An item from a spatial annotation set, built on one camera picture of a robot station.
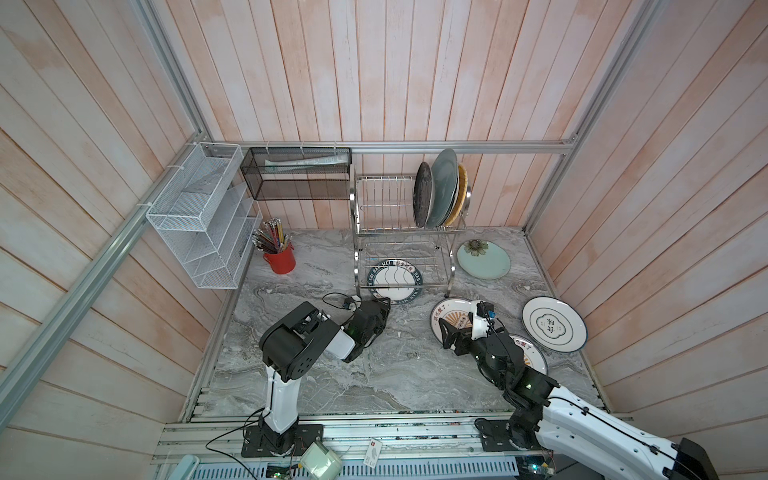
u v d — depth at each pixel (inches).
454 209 30.0
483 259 43.6
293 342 20.5
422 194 34.7
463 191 29.3
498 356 22.9
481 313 26.1
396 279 39.3
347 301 36.6
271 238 39.7
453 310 38.1
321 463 26.3
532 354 34.6
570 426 20.6
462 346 27.4
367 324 29.6
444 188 28.1
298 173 41.0
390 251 42.4
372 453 28.1
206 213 26.4
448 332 27.5
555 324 36.6
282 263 40.5
